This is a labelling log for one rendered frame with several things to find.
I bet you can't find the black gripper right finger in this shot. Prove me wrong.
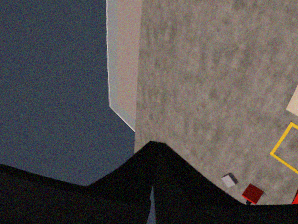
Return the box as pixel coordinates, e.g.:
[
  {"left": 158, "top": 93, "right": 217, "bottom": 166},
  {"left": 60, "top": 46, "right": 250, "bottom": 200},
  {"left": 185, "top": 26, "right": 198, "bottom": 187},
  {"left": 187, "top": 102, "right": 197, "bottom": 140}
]
[{"left": 153, "top": 143, "right": 298, "bottom": 224}]

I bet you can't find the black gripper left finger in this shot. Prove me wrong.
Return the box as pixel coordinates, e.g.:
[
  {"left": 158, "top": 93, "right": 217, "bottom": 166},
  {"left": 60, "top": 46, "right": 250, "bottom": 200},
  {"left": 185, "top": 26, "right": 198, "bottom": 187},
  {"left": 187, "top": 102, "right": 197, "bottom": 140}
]
[{"left": 0, "top": 141, "right": 160, "bottom": 224}]

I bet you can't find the grey rectangular block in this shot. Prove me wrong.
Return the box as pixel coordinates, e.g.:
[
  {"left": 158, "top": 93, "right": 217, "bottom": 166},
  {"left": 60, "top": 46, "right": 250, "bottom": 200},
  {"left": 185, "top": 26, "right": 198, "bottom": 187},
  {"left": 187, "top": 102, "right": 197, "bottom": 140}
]
[{"left": 221, "top": 173, "right": 238, "bottom": 188}]

